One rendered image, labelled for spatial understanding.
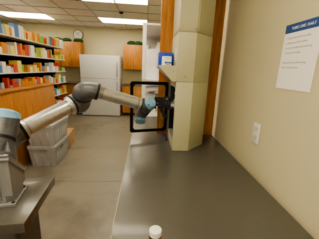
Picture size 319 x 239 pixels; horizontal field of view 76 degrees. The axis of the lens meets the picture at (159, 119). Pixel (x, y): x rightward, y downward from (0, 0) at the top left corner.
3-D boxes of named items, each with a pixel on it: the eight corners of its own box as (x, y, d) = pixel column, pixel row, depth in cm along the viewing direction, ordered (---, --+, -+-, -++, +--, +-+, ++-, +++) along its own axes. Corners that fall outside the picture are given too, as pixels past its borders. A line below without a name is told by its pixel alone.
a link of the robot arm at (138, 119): (138, 115, 130) (139, 102, 135) (132, 123, 139) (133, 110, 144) (149, 118, 133) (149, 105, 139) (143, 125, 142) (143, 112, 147)
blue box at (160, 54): (170, 66, 154) (171, 53, 152) (172, 66, 144) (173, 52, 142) (157, 65, 153) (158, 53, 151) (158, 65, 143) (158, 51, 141)
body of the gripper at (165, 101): (171, 97, 142) (154, 97, 141) (171, 109, 144) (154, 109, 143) (170, 96, 149) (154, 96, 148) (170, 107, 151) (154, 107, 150)
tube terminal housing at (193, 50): (196, 136, 173) (204, 40, 155) (207, 151, 142) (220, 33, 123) (167, 135, 171) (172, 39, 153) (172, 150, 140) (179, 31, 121)
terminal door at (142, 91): (166, 130, 169) (168, 81, 159) (129, 133, 159) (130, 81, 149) (165, 130, 169) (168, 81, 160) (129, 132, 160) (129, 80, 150)
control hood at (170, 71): (170, 79, 160) (171, 66, 158) (176, 81, 129) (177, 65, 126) (155, 78, 159) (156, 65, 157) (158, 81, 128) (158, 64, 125)
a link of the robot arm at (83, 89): (77, 70, 111) (157, 96, 130) (74, 82, 119) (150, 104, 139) (73, 87, 105) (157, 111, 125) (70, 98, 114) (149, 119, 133)
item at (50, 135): (70, 133, 350) (69, 115, 342) (55, 147, 291) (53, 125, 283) (45, 133, 347) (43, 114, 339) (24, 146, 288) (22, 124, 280)
